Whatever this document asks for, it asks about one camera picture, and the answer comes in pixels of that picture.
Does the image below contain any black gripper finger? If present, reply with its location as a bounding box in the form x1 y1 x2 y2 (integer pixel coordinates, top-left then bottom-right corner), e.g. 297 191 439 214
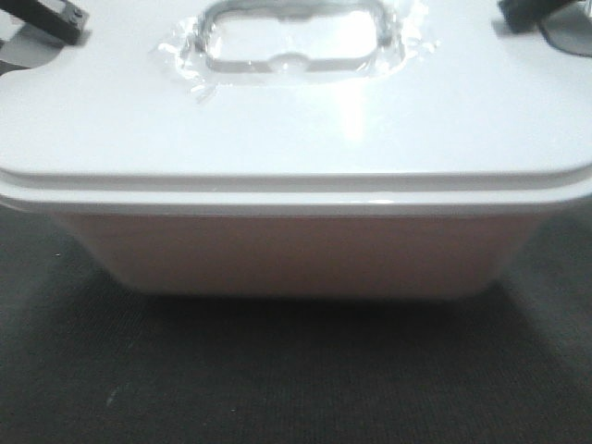
498 0 574 33
1 0 88 45

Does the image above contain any white lidded storage bin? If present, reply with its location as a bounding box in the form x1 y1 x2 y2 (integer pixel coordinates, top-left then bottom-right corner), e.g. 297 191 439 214
1 1 591 298

